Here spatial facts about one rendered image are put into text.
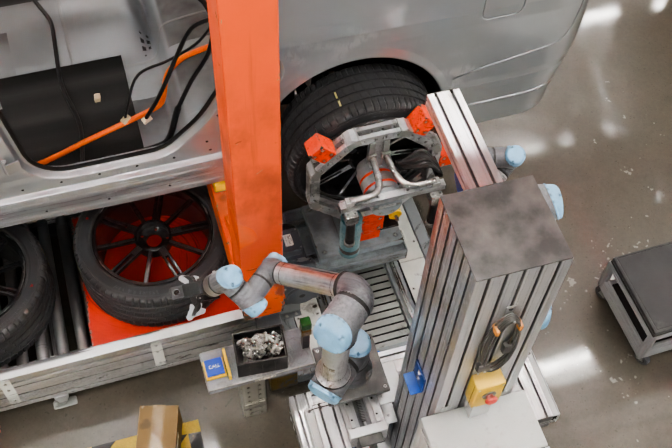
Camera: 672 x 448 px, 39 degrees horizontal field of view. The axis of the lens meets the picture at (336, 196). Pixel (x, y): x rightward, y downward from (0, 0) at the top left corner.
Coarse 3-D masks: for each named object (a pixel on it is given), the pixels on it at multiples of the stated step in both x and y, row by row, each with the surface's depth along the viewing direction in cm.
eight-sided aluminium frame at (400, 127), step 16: (352, 128) 361; (368, 128) 361; (384, 128) 364; (400, 128) 361; (336, 144) 362; (352, 144) 358; (432, 144) 376; (336, 160) 364; (320, 176) 368; (416, 176) 398; (432, 176) 393; (320, 208) 388; (336, 208) 393; (368, 208) 400
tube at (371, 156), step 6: (372, 144) 361; (372, 150) 364; (372, 156) 366; (372, 162) 365; (372, 168) 365; (378, 168) 364; (378, 174) 362; (378, 180) 360; (378, 186) 359; (372, 192) 357; (378, 192) 358; (348, 198) 356; (354, 198) 355; (360, 198) 356; (366, 198) 356; (372, 198) 357; (348, 204) 355; (354, 204) 357
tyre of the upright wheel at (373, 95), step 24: (336, 72) 369; (360, 72) 369; (384, 72) 372; (408, 72) 380; (312, 96) 369; (336, 96) 364; (360, 96) 362; (384, 96) 364; (408, 96) 369; (288, 120) 375; (312, 120) 365; (336, 120) 360; (360, 120) 362; (288, 144) 375; (288, 168) 377
